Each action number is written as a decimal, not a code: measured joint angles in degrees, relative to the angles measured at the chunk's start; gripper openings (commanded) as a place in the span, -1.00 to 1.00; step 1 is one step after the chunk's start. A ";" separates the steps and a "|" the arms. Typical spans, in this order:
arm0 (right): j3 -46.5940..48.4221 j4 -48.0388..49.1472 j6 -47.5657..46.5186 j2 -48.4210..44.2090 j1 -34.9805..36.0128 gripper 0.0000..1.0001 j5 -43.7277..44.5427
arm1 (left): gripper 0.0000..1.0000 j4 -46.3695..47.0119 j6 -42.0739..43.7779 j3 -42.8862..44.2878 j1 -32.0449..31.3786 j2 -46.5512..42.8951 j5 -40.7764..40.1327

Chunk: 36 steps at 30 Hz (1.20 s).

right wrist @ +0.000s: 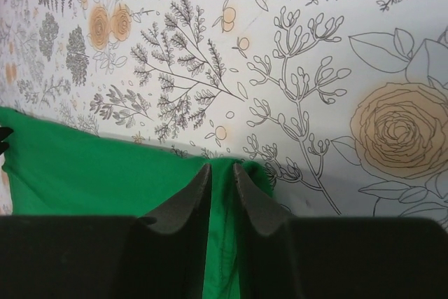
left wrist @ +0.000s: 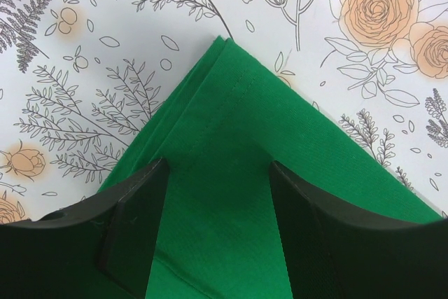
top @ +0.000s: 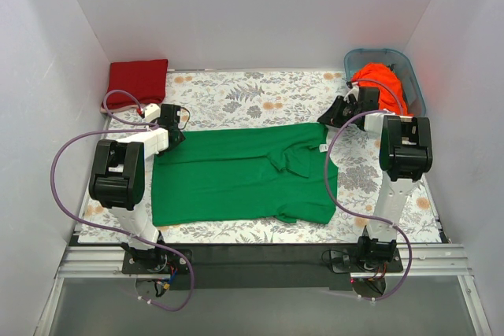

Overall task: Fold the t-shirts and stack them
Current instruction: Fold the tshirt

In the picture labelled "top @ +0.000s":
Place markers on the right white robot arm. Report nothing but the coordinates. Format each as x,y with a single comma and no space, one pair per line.
405,156

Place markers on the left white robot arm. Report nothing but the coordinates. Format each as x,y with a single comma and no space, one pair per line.
118,179

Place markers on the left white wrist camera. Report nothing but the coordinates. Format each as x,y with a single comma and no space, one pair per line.
150,112

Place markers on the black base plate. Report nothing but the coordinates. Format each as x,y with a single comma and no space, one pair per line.
240,266

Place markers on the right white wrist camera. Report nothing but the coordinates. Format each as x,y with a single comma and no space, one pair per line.
352,95

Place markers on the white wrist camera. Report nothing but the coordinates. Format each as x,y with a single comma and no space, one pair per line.
352,95
150,112

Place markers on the folded red t-shirt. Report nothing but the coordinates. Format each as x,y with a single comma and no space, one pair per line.
145,80

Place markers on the aluminium frame rail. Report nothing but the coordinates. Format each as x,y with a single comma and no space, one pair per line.
106,261

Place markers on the green t-shirt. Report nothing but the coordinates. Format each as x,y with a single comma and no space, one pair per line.
245,174

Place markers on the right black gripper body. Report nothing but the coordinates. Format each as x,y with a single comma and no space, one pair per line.
339,109

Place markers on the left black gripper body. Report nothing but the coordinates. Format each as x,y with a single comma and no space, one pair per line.
176,137

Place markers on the orange t-shirt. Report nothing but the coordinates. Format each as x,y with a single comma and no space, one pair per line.
378,75

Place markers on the blue plastic bin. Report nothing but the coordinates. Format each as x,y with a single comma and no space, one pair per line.
399,64

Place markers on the folded pink cloth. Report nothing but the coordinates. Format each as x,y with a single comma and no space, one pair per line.
120,109

